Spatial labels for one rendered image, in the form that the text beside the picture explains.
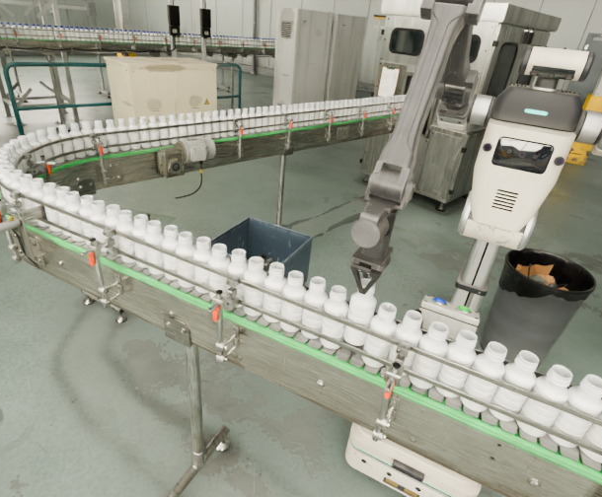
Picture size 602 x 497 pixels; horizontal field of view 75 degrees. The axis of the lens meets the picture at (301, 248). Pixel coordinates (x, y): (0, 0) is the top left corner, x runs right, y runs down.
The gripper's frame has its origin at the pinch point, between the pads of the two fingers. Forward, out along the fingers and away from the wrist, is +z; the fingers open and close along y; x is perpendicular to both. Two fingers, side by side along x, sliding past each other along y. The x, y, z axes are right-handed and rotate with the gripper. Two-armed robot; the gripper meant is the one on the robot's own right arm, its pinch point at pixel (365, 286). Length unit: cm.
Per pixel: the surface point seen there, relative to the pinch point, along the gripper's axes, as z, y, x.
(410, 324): 4.1, 2.2, 11.9
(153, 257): 13, 3, -62
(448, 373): 12.0, 2.9, 22.5
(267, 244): 32, -57, -58
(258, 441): 118, -29, -39
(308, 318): 12.4, 3.0, -11.6
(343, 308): 6.4, 2.1, -3.5
